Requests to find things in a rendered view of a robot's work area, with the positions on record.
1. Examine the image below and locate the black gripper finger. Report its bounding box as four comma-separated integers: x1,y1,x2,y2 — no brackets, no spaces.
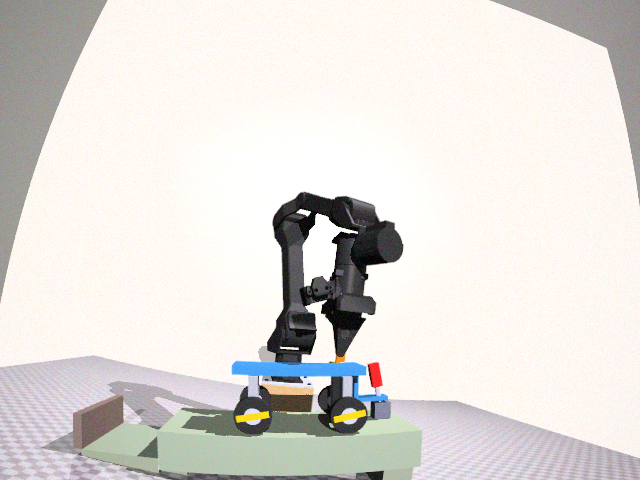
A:
329,314,367,356
325,315,337,355

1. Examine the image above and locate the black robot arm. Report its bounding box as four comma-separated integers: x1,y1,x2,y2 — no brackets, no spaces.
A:
267,191,404,363

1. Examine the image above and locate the red-headed metal pin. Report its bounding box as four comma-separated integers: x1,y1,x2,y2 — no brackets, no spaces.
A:
367,362,383,396

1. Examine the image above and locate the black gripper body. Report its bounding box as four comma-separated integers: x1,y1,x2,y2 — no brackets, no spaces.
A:
321,264,377,317

